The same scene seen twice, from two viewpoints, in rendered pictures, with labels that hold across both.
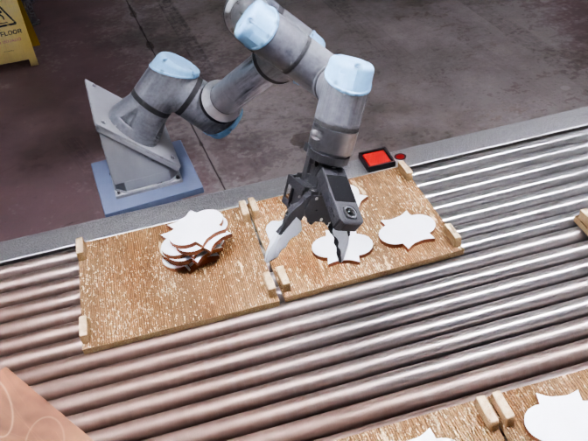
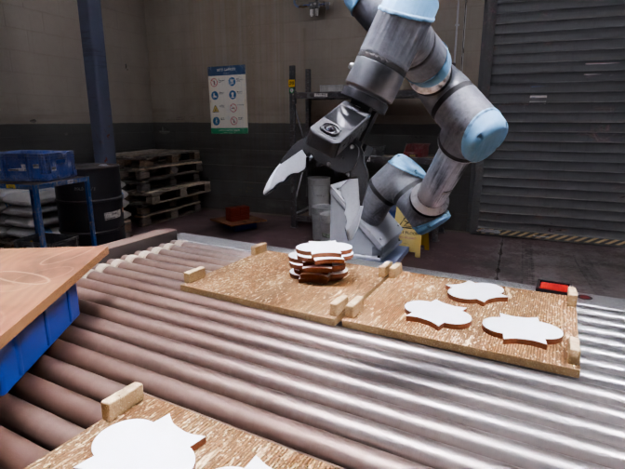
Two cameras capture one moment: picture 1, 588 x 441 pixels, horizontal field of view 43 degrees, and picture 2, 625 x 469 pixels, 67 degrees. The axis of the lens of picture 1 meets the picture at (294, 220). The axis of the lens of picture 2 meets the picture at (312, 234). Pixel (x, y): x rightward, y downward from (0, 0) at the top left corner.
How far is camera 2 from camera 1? 0.94 m
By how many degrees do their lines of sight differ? 43
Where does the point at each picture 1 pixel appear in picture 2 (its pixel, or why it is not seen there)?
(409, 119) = not seen: outside the picture
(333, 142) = (360, 68)
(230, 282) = (317, 296)
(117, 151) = (339, 214)
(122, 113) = not seen: hidden behind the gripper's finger
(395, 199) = (537, 311)
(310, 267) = (391, 314)
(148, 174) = (356, 243)
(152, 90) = (380, 176)
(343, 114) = (377, 35)
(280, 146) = not seen: hidden behind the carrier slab
